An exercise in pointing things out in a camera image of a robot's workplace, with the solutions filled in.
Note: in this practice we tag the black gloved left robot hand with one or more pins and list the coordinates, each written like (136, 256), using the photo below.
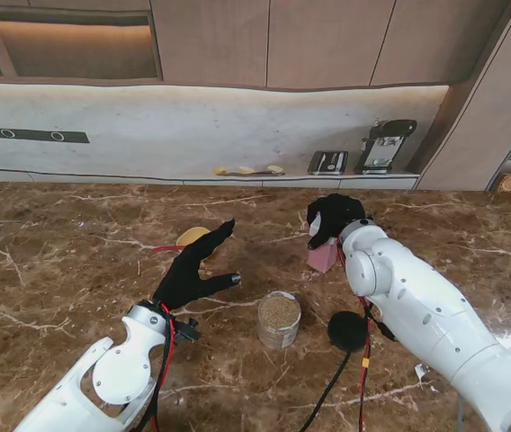
(188, 279)

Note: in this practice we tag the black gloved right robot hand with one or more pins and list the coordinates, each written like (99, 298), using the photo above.
(334, 216)

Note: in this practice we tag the white square container lid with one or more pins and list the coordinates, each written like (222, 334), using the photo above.
(315, 225)

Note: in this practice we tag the red plastic measuring spoon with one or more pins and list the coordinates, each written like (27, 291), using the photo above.
(165, 248)

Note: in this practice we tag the pink container with white lid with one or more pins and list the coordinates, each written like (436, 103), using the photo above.
(323, 258)

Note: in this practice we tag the clear grain jar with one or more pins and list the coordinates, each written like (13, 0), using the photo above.
(279, 324)

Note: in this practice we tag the black round jar lid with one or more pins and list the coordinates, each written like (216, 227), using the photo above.
(347, 332)

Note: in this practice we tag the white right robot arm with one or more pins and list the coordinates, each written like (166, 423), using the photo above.
(440, 315)

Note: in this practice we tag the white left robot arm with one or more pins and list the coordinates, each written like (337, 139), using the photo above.
(102, 373)

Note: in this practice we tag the yellow plastic bowl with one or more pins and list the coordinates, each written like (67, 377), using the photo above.
(194, 235)

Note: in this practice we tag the white back counter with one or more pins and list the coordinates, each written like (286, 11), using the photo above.
(305, 182)

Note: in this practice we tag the black toaster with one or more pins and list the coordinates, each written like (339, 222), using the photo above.
(327, 163)

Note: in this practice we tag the dark wooden serving board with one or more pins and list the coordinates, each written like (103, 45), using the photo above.
(260, 173)

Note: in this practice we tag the black espresso machine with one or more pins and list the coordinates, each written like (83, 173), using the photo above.
(381, 144)

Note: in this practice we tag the tall beige cabinet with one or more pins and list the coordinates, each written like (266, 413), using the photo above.
(476, 135)

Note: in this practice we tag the beige patterned box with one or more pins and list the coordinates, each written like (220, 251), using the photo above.
(508, 182)

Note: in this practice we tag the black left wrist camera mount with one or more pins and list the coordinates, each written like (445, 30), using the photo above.
(188, 330)

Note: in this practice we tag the beige wall cabinet door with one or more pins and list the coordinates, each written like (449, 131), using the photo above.
(440, 36)
(327, 40)
(210, 40)

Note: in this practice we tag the black wall control strip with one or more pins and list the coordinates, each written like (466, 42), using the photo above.
(26, 135)

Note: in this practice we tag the lit open wall shelf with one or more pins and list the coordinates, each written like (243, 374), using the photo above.
(71, 49)

